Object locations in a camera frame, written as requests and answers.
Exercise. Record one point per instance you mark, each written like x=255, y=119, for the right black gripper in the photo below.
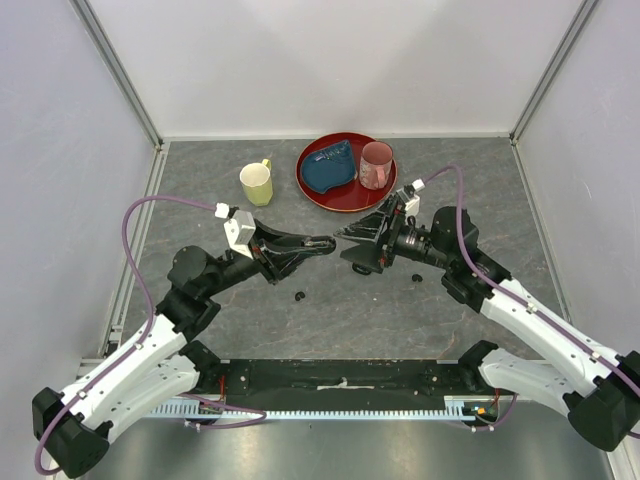
x=369, y=228

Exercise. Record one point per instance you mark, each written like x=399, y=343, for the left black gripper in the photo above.
x=270, y=250

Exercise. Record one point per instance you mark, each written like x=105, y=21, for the black glossy charging case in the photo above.
x=362, y=270

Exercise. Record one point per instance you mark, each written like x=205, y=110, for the black oval charging case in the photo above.
x=322, y=245

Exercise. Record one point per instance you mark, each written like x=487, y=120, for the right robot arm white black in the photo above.
x=595, y=387

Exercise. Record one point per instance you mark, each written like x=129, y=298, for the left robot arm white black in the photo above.
x=76, y=426

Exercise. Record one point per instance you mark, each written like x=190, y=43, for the red round tray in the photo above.
x=351, y=196

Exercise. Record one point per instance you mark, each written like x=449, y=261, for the yellow-green mug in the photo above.
x=256, y=181

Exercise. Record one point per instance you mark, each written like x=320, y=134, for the pink patterned mug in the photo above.
x=375, y=164

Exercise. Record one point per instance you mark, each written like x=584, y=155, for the blue leaf-shaped dish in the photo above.
x=328, y=168

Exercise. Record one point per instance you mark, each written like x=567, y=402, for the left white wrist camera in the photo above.
x=239, y=227

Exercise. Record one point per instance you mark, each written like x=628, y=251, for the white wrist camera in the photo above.
x=412, y=195
x=239, y=227

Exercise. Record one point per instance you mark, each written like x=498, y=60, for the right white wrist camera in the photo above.
x=412, y=195

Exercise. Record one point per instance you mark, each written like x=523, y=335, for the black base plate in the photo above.
x=340, y=385

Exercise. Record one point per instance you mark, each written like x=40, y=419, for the slotted cable duct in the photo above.
x=192, y=410

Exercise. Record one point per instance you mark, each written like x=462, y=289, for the right aluminium frame post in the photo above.
x=578, y=23

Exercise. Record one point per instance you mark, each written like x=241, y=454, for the aluminium frame post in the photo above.
x=578, y=23
x=107, y=51

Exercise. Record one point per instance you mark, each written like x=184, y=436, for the left aluminium frame post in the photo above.
x=107, y=51

